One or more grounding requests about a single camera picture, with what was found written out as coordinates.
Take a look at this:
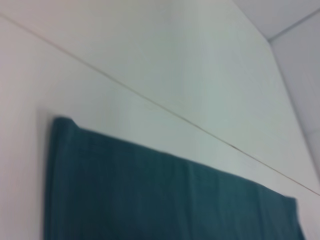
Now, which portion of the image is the teal blue FREE t-shirt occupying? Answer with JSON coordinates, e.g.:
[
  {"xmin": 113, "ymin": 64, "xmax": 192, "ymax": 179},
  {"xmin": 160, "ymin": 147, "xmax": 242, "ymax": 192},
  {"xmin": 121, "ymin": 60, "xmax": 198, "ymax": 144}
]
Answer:
[{"xmin": 43, "ymin": 115, "xmax": 307, "ymax": 240}]

